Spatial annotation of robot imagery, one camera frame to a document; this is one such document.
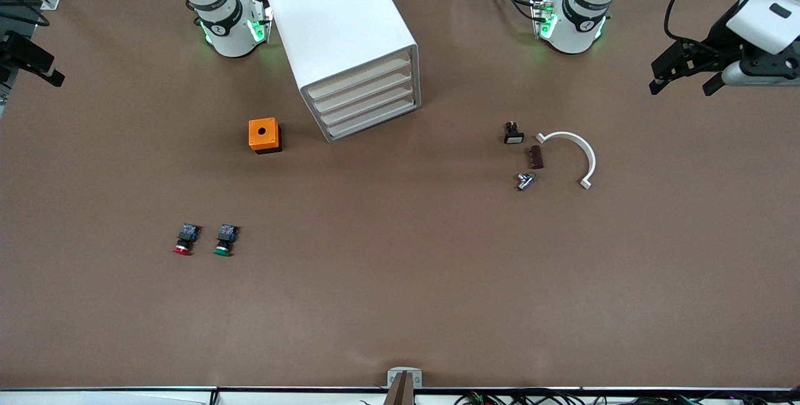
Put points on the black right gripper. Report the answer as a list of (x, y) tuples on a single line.
[(14, 49)]

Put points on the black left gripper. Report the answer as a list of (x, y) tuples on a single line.
[(714, 42)]

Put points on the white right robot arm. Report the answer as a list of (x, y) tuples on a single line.
[(228, 24)]

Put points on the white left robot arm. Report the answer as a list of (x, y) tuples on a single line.
[(572, 24)]

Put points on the red mushroom push button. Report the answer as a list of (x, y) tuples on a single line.
[(187, 234)]

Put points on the green mushroom push button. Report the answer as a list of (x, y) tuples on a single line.
[(226, 234)]

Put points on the white curved plastic clamp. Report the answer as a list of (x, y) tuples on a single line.
[(590, 158)]

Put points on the small brown block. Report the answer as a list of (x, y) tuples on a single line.
[(536, 157)]

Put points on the silver metal fitting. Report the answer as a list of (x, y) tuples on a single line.
[(525, 180)]

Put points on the small black white switch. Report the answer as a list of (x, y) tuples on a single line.
[(514, 136)]

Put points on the orange button enclosure box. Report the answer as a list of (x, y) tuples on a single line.
[(262, 133)]

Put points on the white table edge rail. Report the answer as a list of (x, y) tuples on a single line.
[(125, 397)]

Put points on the grey metal table bracket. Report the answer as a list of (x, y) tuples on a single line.
[(392, 380)]

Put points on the brown wedge post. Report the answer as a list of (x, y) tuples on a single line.
[(400, 392)]

